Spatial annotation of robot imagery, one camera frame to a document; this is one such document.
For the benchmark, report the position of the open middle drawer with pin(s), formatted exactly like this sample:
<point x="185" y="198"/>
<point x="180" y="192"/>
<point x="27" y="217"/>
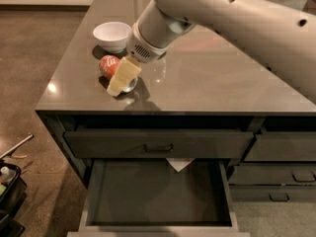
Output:
<point x="148" y="198"/>

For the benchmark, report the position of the closed top drawer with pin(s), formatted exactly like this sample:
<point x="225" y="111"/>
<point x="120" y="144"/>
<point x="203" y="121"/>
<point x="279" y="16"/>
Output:
<point x="157" y="143"/>

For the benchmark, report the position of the right bottom drawer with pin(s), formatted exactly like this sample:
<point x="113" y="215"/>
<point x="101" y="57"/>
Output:
<point x="273" y="193"/>

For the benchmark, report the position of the dark cabinet with drawers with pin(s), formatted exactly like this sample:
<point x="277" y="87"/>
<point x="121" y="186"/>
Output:
<point x="202" y="82"/>

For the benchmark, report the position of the metal rod on floor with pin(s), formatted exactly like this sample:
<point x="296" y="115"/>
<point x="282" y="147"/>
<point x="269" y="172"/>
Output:
<point x="11" y="151"/>

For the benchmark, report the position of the right middle drawer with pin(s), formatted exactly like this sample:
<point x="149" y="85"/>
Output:
<point x="273" y="175"/>

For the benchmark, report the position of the right top drawer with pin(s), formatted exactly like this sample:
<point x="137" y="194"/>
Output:
<point x="283" y="146"/>

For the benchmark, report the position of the white bowl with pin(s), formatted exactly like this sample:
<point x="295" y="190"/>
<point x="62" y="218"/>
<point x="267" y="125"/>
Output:
<point x="112" y="36"/>

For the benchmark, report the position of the white paper in drawer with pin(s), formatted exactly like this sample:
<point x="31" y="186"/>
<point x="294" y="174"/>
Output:
<point x="180" y="164"/>

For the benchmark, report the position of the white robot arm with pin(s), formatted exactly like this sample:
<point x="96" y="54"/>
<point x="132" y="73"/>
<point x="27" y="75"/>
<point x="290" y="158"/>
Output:
<point x="278" y="37"/>

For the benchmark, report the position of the black bin with bottles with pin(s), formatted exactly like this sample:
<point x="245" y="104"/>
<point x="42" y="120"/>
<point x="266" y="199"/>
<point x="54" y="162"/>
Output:
<point x="11" y="196"/>

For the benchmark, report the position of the red coke can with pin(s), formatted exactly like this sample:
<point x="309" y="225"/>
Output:
<point x="122" y="78"/>

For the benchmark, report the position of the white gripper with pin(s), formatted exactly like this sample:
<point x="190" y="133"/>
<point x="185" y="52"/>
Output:
<point x="142" y="49"/>

